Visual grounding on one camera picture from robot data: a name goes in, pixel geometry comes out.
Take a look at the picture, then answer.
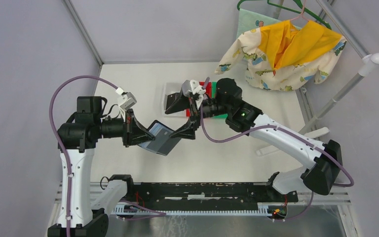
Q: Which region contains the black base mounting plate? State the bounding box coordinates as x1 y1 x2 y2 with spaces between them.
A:
123 182 299 212

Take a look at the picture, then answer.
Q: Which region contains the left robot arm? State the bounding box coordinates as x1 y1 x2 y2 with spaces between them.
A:
47 96 155 237

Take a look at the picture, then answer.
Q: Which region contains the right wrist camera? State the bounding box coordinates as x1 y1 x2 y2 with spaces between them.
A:
181 80 206 101

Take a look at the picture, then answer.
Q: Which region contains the green plastic bin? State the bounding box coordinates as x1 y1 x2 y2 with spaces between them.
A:
211 81 227 119

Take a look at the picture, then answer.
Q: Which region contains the white clothes rack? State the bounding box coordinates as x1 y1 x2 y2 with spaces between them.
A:
251 0 379 161

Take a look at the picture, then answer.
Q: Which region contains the red plastic bin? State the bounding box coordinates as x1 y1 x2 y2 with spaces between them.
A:
182 78 213 109

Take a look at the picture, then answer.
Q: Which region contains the pink clothes hanger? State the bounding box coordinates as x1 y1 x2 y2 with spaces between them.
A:
290 0 310 23

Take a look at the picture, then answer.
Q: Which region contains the light green towel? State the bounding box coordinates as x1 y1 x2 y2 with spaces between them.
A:
234 8 304 64

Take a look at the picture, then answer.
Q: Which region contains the yellow cream children's jacket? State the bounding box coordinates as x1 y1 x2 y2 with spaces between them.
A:
215 20 347 91

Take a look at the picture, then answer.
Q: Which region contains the dark grey credit card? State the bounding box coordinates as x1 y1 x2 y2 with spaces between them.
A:
147 127 181 156

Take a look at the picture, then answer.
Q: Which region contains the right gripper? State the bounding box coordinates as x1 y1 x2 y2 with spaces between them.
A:
165 86 230 140

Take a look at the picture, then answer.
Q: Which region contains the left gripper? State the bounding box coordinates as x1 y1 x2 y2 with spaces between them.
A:
95 107 155 146

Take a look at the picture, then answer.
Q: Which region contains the white plastic bin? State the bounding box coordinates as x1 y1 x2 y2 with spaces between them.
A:
161 82 186 118

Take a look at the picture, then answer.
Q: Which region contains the green clothes hanger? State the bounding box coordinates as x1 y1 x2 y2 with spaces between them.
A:
236 0 335 32

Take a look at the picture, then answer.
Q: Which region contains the white cable tray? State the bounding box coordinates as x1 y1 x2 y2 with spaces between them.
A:
111 202 287 219

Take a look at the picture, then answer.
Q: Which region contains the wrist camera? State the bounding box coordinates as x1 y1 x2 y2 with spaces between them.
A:
181 80 206 101
115 88 137 119

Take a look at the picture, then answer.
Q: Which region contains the black leather card holder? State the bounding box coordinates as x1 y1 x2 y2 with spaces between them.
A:
138 120 181 156

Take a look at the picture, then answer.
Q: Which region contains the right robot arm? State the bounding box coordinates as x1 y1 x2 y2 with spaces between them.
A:
165 78 343 201

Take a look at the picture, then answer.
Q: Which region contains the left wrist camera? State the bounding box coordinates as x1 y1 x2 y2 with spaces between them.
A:
115 88 137 119

